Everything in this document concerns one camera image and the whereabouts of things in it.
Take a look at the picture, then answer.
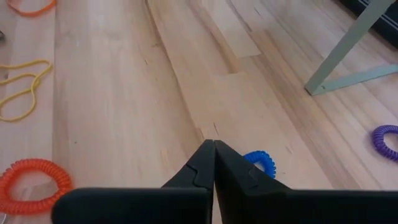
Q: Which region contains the sage green perforated shelf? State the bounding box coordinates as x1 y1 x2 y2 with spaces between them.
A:
303 0 398 96

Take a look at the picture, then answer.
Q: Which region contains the purple coil wristband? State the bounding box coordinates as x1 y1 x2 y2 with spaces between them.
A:
371 124 398 162

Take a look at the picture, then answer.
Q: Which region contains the orange coil wristband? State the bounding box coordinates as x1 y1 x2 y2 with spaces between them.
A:
0 158 74 216

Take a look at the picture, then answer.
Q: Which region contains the yellow rubber band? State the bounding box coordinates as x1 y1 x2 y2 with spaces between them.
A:
0 58 53 123

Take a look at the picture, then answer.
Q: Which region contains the orange rubber band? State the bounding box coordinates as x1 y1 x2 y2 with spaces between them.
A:
6 0 57 18

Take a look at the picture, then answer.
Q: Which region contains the blue coil wristband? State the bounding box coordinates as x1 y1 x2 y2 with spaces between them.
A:
243 150 277 180

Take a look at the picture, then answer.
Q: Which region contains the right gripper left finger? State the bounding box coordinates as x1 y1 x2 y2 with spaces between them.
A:
51 139 215 224

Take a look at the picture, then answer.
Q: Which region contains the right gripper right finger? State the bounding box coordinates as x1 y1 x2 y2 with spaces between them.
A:
215 140 398 224

